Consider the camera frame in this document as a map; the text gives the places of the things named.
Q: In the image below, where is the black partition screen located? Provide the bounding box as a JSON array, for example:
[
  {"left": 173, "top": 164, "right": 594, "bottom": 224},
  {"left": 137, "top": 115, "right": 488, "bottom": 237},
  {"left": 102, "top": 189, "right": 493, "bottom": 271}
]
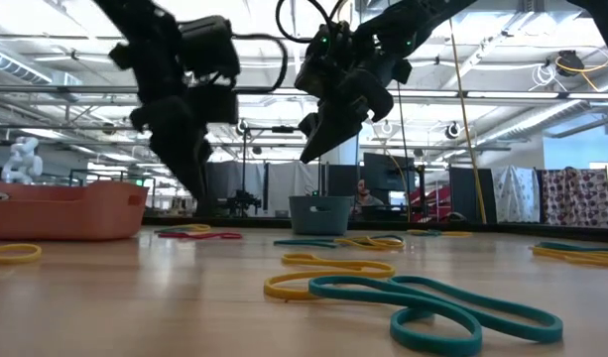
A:
[{"left": 449, "top": 167, "right": 496, "bottom": 224}]

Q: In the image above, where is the grey-teal plastic basket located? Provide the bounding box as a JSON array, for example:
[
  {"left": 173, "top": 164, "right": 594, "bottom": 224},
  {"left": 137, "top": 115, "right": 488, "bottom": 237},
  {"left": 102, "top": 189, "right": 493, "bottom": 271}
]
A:
[{"left": 288, "top": 195, "right": 353, "bottom": 237}]

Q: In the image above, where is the orange plastic basket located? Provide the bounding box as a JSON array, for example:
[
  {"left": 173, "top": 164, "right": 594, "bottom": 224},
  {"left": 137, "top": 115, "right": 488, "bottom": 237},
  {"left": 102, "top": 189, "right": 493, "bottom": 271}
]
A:
[{"left": 0, "top": 179, "right": 150, "bottom": 243}]

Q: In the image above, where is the long overhead light bar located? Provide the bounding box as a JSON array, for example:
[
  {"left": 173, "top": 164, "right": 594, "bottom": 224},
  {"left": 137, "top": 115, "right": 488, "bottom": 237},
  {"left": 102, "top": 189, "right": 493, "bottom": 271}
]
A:
[{"left": 0, "top": 84, "right": 608, "bottom": 100}]

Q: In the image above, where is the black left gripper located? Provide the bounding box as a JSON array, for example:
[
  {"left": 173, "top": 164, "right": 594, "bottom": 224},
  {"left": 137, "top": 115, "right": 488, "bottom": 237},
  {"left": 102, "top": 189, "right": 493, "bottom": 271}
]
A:
[{"left": 129, "top": 83, "right": 240, "bottom": 215}]

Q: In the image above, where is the dark circle-patterned cloth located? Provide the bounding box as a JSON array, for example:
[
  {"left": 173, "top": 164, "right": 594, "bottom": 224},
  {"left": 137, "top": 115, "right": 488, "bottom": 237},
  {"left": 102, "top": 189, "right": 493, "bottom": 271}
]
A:
[{"left": 540, "top": 168, "right": 608, "bottom": 228}]

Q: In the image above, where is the dark curtain panel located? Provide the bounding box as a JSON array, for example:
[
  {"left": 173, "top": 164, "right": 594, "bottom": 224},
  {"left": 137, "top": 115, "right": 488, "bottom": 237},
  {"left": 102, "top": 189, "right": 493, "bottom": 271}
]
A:
[{"left": 206, "top": 161, "right": 245, "bottom": 218}]

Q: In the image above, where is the black hanging cable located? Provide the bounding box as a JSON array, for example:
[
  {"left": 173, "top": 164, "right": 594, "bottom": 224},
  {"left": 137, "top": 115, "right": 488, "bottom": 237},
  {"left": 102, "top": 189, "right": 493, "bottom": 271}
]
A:
[{"left": 395, "top": 82, "right": 413, "bottom": 223}]

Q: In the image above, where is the white pillar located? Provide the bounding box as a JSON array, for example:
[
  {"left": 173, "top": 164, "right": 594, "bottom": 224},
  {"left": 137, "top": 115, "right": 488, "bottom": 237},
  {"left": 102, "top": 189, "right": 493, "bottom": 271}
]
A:
[{"left": 322, "top": 133, "right": 359, "bottom": 168}]

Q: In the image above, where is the red rubber band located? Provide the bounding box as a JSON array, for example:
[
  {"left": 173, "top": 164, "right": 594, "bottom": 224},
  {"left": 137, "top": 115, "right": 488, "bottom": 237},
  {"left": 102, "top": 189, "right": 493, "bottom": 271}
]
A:
[{"left": 157, "top": 231, "right": 244, "bottom": 241}]

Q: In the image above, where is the white patterned cloth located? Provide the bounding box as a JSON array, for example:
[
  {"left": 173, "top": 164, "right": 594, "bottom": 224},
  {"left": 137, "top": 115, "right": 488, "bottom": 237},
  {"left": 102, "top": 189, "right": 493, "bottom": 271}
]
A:
[{"left": 491, "top": 166, "right": 542, "bottom": 224}]

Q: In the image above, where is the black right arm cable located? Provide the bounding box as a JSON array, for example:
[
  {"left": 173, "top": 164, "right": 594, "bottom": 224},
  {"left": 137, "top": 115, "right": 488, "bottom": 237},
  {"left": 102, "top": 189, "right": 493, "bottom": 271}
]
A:
[{"left": 275, "top": 0, "right": 349, "bottom": 46}]

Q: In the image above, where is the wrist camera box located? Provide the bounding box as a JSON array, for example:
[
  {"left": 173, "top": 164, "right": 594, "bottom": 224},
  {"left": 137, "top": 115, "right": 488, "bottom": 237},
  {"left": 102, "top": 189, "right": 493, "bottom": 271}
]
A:
[
  {"left": 178, "top": 14, "right": 241, "bottom": 80},
  {"left": 294, "top": 22, "right": 357, "bottom": 100}
]

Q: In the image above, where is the person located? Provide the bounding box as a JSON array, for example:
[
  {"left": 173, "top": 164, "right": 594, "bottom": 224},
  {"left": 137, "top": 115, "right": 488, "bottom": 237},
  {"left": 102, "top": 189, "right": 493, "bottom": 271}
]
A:
[{"left": 349, "top": 178, "right": 387, "bottom": 220}]

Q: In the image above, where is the red frame object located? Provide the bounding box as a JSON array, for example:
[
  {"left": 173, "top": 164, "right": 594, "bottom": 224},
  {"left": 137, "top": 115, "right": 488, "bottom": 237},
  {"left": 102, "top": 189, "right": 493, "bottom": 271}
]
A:
[{"left": 410, "top": 185, "right": 451, "bottom": 222}]

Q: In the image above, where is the white robot figure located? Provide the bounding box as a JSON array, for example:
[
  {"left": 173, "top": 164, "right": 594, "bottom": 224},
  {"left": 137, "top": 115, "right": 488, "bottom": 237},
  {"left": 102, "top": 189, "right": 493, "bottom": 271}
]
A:
[{"left": 0, "top": 136, "right": 45, "bottom": 185}]

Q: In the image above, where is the black metal frame rig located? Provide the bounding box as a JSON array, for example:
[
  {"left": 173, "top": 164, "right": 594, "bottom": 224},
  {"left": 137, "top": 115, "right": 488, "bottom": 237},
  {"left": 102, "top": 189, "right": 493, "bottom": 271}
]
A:
[{"left": 241, "top": 125, "right": 323, "bottom": 218}]

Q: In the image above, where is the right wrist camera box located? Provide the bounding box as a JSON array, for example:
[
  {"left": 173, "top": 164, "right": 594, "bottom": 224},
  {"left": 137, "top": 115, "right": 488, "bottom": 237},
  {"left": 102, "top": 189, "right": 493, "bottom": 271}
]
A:
[{"left": 294, "top": 22, "right": 357, "bottom": 100}]

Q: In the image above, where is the black panel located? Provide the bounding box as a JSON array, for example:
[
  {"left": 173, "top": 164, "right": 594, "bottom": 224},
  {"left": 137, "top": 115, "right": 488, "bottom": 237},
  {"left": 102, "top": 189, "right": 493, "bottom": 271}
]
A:
[{"left": 326, "top": 164, "right": 359, "bottom": 198}]

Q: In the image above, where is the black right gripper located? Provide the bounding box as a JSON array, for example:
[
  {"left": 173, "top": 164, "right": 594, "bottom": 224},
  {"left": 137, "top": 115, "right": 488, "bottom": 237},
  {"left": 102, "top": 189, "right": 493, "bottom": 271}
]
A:
[{"left": 299, "top": 24, "right": 414, "bottom": 164}]

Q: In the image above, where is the black ceiling cable reel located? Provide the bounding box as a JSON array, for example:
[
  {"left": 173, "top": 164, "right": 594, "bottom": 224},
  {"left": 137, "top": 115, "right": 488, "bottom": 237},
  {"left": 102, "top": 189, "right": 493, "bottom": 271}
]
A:
[{"left": 554, "top": 49, "right": 586, "bottom": 78}]

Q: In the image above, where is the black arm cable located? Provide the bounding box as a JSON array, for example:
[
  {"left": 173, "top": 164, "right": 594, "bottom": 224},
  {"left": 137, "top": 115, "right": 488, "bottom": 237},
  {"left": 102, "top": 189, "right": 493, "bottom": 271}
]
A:
[
  {"left": 275, "top": 0, "right": 349, "bottom": 46},
  {"left": 231, "top": 32, "right": 290, "bottom": 95}
]

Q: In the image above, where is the black monitor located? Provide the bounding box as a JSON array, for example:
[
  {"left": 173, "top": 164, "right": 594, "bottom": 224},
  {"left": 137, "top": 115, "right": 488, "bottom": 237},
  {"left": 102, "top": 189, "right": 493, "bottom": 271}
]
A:
[{"left": 361, "top": 152, "right": 417, "bottom": 194}]

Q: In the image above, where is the yellow hanging cable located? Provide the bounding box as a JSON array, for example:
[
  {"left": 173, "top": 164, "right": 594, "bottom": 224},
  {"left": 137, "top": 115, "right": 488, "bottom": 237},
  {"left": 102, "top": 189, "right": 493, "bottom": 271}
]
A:
[{"left": 447, "top": 17, "right": 488, "bottom": 224}]

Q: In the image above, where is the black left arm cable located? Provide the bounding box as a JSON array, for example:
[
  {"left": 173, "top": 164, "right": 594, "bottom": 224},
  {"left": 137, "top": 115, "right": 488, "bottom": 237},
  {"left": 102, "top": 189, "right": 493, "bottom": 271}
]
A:
[{"left": 231, "top": 32, "right": 290, "bottom": 95}]

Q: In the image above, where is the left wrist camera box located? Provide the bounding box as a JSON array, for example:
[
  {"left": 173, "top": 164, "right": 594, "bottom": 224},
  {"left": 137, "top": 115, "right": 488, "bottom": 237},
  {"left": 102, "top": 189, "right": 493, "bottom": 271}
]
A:
[{"left": 178, "top": 14, "right": 241, "bottom": 80}]

